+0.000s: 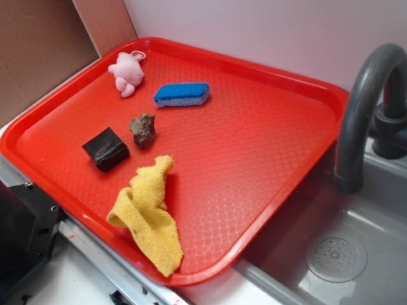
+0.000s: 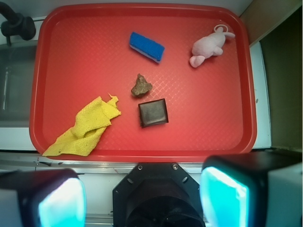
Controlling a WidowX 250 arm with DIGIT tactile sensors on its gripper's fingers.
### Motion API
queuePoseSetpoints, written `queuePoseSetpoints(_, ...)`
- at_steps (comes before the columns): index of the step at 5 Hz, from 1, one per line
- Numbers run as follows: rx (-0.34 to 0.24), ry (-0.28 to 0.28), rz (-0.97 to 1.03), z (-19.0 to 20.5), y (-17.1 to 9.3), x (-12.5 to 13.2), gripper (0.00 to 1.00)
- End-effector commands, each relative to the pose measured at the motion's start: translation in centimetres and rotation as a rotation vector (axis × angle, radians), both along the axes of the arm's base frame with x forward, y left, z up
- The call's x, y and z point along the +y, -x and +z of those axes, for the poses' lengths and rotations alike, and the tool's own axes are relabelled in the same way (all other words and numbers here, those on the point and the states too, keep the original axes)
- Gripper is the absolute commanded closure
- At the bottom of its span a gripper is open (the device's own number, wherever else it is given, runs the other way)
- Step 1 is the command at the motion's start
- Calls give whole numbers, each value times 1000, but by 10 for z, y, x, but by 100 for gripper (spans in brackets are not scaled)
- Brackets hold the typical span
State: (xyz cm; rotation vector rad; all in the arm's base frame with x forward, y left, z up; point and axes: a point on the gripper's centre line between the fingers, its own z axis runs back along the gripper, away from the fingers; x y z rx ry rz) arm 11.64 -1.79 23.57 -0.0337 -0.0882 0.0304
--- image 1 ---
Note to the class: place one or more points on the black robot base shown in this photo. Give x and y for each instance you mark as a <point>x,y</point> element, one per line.
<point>30,220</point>

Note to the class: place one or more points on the brown rock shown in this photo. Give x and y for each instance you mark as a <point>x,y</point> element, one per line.
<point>143,130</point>

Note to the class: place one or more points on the red plastic tray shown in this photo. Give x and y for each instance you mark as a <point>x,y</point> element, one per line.
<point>237,157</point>

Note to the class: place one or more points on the blue sponge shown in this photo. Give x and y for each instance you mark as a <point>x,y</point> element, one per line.
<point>181,94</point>

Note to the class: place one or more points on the yellow cloth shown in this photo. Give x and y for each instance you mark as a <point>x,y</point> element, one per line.
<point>141,209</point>

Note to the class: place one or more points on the black square block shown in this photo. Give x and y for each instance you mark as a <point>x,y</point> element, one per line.
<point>106,150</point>

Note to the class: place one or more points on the pink plush toy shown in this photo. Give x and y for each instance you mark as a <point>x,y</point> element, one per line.
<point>127,72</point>

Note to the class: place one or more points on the grey plastic sink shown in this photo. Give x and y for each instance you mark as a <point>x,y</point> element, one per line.
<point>275,260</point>

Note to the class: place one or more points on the grey faucet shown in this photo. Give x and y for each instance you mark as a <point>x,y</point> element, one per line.
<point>376,108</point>

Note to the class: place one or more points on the sink drain strainer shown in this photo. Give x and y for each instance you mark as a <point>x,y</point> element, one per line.
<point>335,256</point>

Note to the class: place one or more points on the brown cardboard panel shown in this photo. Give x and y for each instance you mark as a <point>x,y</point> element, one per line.
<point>44,43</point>

